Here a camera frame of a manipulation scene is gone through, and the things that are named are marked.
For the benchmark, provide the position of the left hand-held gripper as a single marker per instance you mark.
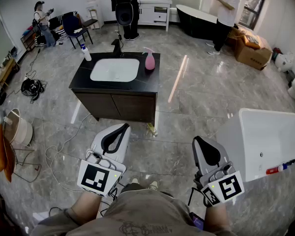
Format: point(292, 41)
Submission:
point(93, 178)

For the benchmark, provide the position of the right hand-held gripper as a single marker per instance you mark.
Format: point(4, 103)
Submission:
point(228, 185)

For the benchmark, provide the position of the pink spray bottle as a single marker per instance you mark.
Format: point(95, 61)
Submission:
point(150, 61)

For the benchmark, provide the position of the person's right forearm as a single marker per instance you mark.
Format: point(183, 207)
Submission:
point(216, 217)

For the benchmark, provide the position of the person's left forearm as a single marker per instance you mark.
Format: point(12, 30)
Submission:
point(86, 205)

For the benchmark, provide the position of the white pump bottle blue cap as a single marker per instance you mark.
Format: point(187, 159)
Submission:
point(86, 54)

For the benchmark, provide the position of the black top vanity cabinet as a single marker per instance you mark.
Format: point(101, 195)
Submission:
point(127, 107)

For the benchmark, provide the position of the person's left shoe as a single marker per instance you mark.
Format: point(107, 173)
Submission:
point(135, 181)

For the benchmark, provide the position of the person's shoe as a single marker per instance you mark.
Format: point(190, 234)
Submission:
point(135, 181)
point(153, 185)

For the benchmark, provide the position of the small yellow green object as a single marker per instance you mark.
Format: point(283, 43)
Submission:
point(152, 129)

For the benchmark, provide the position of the person's dark shorts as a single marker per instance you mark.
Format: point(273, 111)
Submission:
point(135, 187)

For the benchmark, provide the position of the white rectangular tub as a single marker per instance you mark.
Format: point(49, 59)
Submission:
point(260, 136)

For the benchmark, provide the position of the person's right shoe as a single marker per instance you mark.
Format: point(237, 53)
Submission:
point(153, 185)

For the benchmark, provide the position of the black device purple screen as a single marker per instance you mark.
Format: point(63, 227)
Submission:
point(197, 221)

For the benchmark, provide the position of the person's grey printed shirt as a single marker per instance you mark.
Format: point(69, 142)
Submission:
point(142, 213)

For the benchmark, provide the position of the white sink basin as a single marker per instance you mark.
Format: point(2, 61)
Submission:
point(113, 70)

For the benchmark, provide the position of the beige round side table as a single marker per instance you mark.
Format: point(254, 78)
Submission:
point(19, 129)

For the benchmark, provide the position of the black faucet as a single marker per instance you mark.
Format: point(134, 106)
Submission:
point(116, 47)

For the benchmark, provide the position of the brown cardboard box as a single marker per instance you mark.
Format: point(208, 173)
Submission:
point(253, 55)

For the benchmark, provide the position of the white gloves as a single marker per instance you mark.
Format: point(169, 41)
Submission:
point(78, 30)

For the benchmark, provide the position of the wooden chair dark seat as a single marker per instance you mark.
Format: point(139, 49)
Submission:
point(90, 21)

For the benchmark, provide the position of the dark blue chair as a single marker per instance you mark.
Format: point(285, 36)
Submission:
point(72, 23)

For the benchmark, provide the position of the wooden bench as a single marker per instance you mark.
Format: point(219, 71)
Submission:
point(7, 69)

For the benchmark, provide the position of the black white striped sofa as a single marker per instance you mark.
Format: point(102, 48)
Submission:
point(56, 24)

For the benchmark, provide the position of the black bathtub white rim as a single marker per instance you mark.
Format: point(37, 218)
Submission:
point(194, 23)

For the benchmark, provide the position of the small metal rack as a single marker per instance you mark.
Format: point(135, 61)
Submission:
point(28, 39)

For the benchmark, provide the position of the white tall cabinet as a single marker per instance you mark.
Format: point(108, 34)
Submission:
point(98, 8)

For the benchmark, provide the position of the white drawer cabinet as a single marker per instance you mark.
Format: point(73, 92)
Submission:
point(153, 11)

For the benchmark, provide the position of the dark framed window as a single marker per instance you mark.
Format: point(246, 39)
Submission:
point(252, 8)

